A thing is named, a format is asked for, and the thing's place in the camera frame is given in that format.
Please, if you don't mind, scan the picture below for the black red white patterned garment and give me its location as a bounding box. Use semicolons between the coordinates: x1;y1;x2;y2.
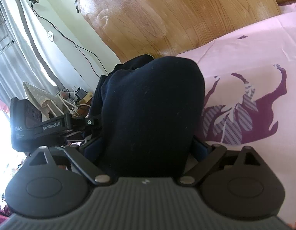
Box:
90;55;205;177

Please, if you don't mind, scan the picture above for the grey white curtain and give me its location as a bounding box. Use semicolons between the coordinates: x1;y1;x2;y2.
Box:
0;0;64;104

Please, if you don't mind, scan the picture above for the pink deer print bedsheet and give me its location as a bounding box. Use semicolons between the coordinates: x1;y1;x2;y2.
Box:
182;3;296;229

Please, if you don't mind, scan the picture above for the wood grain headboard panel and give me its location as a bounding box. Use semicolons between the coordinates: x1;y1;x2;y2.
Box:
77;0;280;62

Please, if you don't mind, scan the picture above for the black wall cable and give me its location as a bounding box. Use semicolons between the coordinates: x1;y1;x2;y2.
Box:
28;0;109;75

